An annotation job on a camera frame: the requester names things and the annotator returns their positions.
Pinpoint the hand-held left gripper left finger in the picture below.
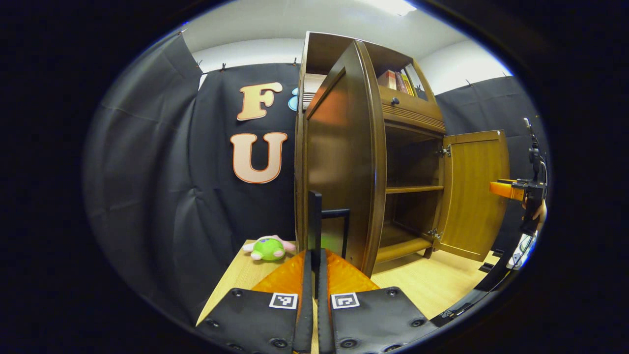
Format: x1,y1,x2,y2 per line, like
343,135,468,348
196,249,314,354

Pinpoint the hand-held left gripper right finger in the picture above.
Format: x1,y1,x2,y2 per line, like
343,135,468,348
316,249,439,354

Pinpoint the wooden shoe cabinet door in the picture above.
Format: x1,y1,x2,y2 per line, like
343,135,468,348
302,40,387,278
435,130,511,262

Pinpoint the wooden double-door shoe cabinet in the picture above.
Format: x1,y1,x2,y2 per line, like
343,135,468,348
294,31,448,276

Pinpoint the black door handle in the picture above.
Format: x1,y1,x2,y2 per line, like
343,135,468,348
308,190,351,298

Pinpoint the green plush toy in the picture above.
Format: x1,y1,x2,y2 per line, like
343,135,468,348
242,235,296,262

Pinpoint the wooden drawer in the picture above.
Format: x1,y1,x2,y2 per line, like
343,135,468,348
379,86,446,123

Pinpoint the black backdrop cloth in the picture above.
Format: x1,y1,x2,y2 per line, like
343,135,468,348
84,32,548,325

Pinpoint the ceiling light panel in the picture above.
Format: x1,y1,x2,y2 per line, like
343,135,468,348
359,0,417,16

